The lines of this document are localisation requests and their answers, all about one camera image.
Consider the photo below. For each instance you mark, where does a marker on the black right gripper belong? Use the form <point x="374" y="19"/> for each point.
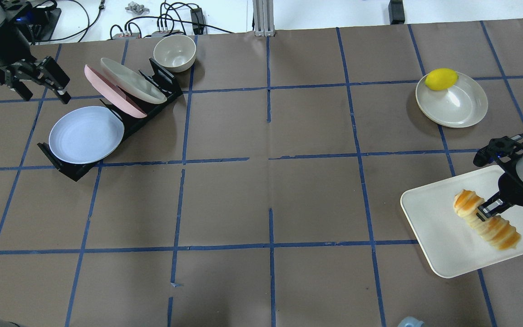
<point x="514" y="190"/>

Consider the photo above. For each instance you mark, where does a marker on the spiral orange bread roll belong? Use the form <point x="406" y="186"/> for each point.
<point x="496" y="231"/>

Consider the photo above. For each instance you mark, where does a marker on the light blue plate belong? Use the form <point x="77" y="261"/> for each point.
<point x="86" y="135"/>

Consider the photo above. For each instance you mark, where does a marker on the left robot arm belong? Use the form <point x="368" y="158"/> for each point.
<point x="13" y="44"/>

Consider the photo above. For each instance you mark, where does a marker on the pink plate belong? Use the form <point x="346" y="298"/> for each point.
<point x="112" y="93"/>

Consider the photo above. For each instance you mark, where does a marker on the cream white plate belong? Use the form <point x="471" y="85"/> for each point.
<point x="131" y="82"/>

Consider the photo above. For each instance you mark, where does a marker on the black plate rack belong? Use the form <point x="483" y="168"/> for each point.
<point x="160" y="78"/>

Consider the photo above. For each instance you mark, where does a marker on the white rectangular tray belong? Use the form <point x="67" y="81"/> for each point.
<point x="451" y="247"/>

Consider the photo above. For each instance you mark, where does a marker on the shallow cream bowl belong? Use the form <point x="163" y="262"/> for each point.
<point x="461" y="105"/>

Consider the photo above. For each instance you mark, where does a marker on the yellow lemon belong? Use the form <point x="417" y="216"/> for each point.
<point x="441" y="79"/>

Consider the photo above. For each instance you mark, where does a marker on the small cream bowl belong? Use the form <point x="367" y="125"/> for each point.
<point x="176" y="53"/>

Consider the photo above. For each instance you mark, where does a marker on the black power adapter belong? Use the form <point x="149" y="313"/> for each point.
<point x="198" y="21"/>

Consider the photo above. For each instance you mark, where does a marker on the black box on floor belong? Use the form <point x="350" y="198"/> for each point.
<point x="396" y="12"/>

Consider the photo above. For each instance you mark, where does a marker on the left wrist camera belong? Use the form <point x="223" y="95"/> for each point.
<point x="38" y="16"/>

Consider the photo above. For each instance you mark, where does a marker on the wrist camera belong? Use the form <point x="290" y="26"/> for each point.
<point x="38" y="16"/>
<point x="505" y="152"/>

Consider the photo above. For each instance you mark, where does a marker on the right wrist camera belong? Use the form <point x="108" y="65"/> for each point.
<point x="505" y="152"/>

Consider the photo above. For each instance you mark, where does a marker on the aluminium frame post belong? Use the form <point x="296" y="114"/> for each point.
<point x="263" y="18"/>

